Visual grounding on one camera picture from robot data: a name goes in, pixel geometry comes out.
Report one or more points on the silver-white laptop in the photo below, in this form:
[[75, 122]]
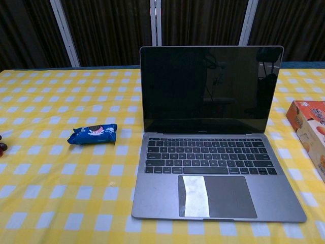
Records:
[[215, 152]]

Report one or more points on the blue cookie snack pack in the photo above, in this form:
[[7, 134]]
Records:
[[94, 134]]

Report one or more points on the dark pleated curtain panel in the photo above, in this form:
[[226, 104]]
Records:
[[203, 23], [25, 33], [292, 28], [109, 30]]

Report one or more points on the yellow white checkered tablecloth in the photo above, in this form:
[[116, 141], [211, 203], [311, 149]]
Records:
[[63, 190]]

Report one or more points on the orange snack box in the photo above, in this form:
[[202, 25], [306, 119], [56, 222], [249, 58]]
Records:
[[309, 132]]

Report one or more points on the blue-edged table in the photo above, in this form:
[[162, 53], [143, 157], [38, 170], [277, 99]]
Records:
[[304, 64]]

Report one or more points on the dark red grape bunch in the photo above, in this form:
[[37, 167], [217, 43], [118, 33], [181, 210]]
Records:
[[2, 148]]

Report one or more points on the white partition post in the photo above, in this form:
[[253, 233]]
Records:
[[64, 33], [247, 23], [155, 23]]

